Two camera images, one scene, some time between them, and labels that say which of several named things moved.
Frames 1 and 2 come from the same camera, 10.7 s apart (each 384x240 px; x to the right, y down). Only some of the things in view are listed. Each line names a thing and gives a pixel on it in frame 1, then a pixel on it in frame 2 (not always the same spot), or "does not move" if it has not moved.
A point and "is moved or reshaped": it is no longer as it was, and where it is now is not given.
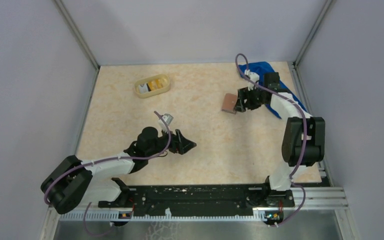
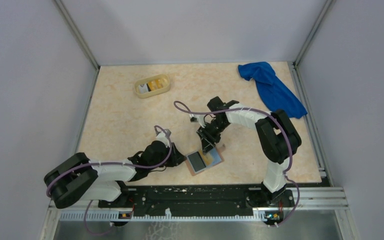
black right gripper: (243, 94) to (207, 144)
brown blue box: (229, 103) is moved or reshaped
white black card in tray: (143, 88) does not move
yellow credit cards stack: (156, 84) does not move
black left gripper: (179, 144) to (176, 157)
